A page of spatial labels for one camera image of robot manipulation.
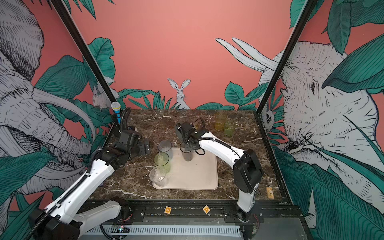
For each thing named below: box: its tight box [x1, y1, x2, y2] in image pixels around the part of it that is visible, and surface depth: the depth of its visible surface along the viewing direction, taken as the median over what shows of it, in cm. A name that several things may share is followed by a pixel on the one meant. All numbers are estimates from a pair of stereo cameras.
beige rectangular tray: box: [153, 148, 219, 190], surface depth 90 cm
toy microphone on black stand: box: [111, 101, 121, 125], surface depth 93 cm
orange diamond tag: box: [202, 204, 211, 215], surface depth 76 cm
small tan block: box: [266, 187, 275, 199], surface depth 81 cm
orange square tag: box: [164, 206, 172, 215], surface depth 76 cm
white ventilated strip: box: [86, 225, 241, 235], surface depth 71 cm
